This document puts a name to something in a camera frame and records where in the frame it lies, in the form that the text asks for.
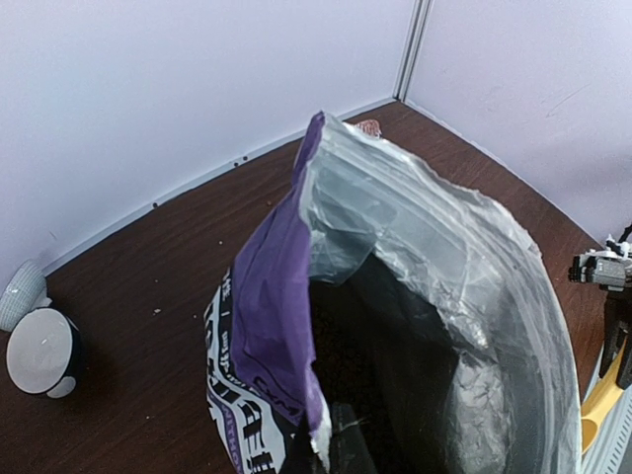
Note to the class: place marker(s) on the purple puppy food bag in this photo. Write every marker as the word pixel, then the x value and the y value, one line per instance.
pixel 440 288

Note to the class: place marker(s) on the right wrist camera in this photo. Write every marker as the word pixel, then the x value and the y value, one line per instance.
pixel 609 268

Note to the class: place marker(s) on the front aluminium rail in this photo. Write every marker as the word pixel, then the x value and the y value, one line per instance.
pixel 607 453

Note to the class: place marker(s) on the grey bowl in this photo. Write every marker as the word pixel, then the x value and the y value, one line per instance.
pixel 25 292

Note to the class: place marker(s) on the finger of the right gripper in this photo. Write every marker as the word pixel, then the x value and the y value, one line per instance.
pixel 617 336

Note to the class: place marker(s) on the yellow plastic scoop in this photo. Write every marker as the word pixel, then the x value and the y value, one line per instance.
pixel 601 400

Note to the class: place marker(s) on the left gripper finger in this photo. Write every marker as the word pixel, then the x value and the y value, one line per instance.
pixel 348 453

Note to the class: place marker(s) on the blue zigzag patterned bowl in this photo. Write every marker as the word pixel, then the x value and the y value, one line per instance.
pixel 370 127

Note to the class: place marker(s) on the dark blue white bowl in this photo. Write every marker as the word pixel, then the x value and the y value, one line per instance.
pixel 45 354

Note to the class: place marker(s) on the right aluminium frame post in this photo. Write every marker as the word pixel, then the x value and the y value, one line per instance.
pixel 414 38

